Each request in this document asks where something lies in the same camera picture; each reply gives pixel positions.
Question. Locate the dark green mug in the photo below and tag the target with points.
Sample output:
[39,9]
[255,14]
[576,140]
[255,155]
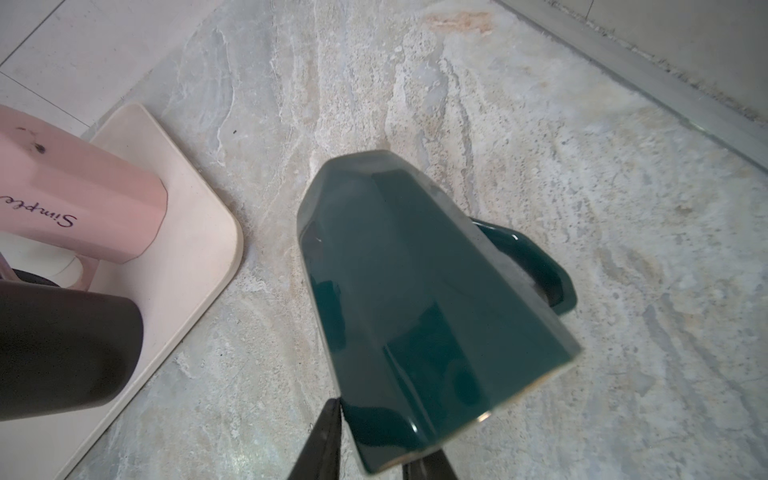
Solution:
[431,319]

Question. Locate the pink plastic tray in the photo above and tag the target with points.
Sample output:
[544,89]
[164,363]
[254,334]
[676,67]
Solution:
[195,255]

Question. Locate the black mug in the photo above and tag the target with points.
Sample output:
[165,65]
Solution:
[64,350]

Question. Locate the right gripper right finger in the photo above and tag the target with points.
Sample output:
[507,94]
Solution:
[434,466]

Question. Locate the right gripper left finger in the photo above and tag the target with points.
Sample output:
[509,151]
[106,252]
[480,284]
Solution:
[321,455]

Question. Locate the pink mug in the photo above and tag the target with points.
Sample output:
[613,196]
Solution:
[60,190]

